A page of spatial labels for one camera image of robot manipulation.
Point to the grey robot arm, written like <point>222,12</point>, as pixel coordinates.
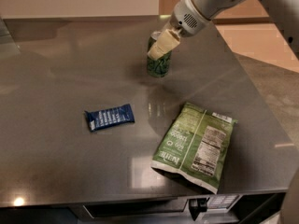
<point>284,14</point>

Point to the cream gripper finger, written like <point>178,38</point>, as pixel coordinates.
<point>163,42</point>

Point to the blue rxbar blueberry wrapper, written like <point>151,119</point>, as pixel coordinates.
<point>106,118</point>

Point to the green kettle chips bag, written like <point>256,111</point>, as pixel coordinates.
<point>195,146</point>

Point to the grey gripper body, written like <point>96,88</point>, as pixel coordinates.
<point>186,20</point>

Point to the green soda can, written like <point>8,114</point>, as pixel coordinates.
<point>160,67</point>

